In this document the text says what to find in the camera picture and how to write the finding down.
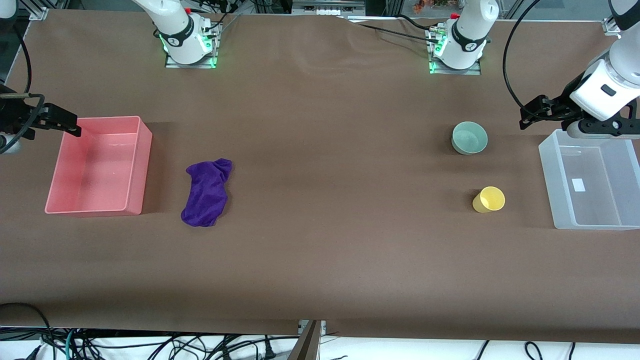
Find green bowl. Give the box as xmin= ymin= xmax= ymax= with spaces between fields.
xmin=451 ymin=121 xmax=489 ymax=156

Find yellow cup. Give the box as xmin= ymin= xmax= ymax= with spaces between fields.
xmin=472 ymin=186 xmax=506 ymax=214

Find purple cloth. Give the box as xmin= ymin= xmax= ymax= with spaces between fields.
xmin=180 ymin=158 xmax=233 ymax=228

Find pink plastic bin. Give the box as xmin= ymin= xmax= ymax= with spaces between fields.
xmin=44 ymin=116 xmax=153 ymax=217

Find clear plastic bin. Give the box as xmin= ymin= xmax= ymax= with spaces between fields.
xmin=538 ymin=129 xmax=640 ymax=231

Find grey background device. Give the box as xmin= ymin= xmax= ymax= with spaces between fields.
xmin=292 ymin=0 xmax=367 ymax=16

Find brown table cover sheet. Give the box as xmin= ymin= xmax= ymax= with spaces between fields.
xmin=0 ymin=9 xmax=640 ymax=345

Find brown wooden board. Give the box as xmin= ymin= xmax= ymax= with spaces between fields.
xmin=288 ymin=320 xmax=321 ymax=360

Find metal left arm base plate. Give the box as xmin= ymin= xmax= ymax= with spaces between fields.
xmin=428 ymin=29 xmax=482 ymax=76

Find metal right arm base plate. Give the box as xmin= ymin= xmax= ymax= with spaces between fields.
xmin=164 ymin=24 xmax=219 ymax=70

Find short black table cable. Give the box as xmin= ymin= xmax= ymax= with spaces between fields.
xmin=397 ymin=14 xmax=446 ymax=33

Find long black table cable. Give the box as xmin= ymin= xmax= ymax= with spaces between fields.
xmin=336 ymin=15 xmax=445 ymax=44

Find black looped floor cable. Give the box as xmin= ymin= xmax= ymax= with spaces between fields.
xmin=0 ymin=302 xmax=55 ymax=360

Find black right base cables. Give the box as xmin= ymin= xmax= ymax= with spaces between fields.
xmin=192 ymin=0 xmax=242 ymax=34

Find white metal bracket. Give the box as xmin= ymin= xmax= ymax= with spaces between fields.
xmin=298 ymin=320 xmax=327 ymax=337

